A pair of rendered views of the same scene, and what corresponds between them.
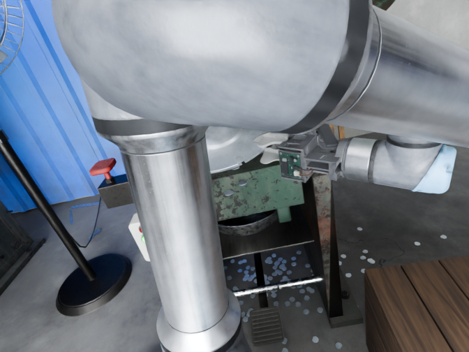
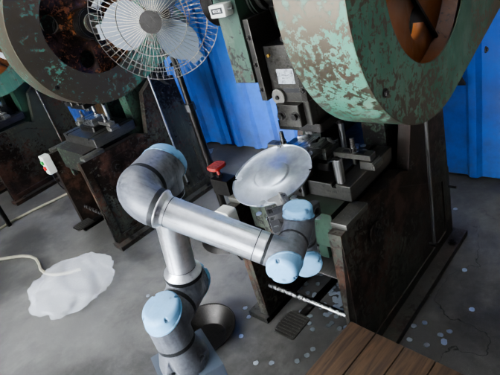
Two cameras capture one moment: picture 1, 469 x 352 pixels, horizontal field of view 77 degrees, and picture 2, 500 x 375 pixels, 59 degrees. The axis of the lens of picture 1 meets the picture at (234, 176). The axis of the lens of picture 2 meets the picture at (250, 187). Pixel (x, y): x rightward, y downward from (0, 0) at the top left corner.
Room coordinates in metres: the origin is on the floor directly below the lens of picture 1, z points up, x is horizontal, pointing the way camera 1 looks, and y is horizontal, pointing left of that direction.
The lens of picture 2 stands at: (-0.33, -0.85, 1.47)
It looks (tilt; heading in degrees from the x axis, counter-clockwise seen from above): 28 degrees down; 44
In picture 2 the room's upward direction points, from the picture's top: 17 degrees counter-clockwise
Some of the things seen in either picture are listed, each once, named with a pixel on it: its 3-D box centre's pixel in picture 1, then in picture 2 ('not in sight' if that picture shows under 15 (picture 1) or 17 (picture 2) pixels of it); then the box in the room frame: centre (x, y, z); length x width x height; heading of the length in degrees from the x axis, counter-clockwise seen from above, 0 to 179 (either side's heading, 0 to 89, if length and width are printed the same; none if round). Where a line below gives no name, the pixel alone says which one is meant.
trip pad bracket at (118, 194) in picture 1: (129, 204); (228, 195); (0.76, 0.32, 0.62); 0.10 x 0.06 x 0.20; 84
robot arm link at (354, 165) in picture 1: (359, 160); not in sight; (0.44, -0.22, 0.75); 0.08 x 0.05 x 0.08; 136
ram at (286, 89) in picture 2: not in sight; (295, 79); (0.92, -0.01, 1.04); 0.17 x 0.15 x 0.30; 174
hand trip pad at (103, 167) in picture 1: (107, 175); (218, 172); (0.76, 0.34, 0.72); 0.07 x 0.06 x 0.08; 174
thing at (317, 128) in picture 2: not in sight; (312, 120); (0.97, -0.01, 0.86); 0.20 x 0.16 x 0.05; 84
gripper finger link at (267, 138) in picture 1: (266, 141); (276, 199); (0.57, -0.08, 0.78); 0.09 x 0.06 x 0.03; 46
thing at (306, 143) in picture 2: not in sight; (315, 146); (0.96, -0.01, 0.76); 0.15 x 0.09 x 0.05; 84
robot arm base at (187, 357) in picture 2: not in sight; (180, 349); (0.14, 0.07, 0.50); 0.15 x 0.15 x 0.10
